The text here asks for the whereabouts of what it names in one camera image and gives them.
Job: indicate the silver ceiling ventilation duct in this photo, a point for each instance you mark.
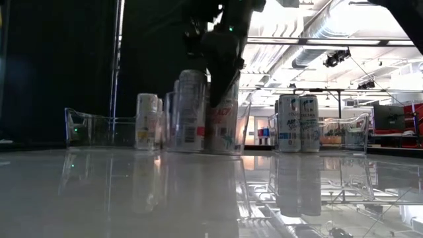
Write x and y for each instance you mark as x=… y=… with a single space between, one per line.
x=307 y=57

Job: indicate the white can red band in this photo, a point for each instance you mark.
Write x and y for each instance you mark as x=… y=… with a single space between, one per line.
x=224 y=132

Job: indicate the white can yellow band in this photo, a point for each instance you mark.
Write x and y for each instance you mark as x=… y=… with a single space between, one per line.
x=147 y=122

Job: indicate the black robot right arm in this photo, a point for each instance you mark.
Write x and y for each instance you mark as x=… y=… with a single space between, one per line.
x=406 y=16

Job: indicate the black track spotlights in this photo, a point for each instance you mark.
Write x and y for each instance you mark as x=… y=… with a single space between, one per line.
x=367 y=85
x=333 y=59

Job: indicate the black monitor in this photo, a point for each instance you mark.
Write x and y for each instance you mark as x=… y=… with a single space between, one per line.
x=390 y=117

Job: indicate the white can blue band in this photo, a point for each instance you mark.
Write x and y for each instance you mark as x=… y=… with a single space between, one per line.
x=289 y=125
x=309 y=125

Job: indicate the clear plastic bin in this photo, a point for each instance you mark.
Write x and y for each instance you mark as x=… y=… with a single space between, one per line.
x=347 y=139
x=244 y=139
x=99 y=132

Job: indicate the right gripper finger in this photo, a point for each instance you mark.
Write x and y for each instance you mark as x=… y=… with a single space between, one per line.
x=221 y=66

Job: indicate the silver partition pole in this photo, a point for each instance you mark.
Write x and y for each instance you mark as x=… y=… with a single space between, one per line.
x=115 y=66

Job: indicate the black ceiling light rail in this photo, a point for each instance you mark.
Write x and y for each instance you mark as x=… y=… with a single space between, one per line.
x=303 y=41

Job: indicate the red storage shelving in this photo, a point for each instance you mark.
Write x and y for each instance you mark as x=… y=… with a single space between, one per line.
x=413 y=112

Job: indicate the distant black frame stand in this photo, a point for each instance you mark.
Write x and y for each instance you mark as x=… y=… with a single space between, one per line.
x=330 y=90

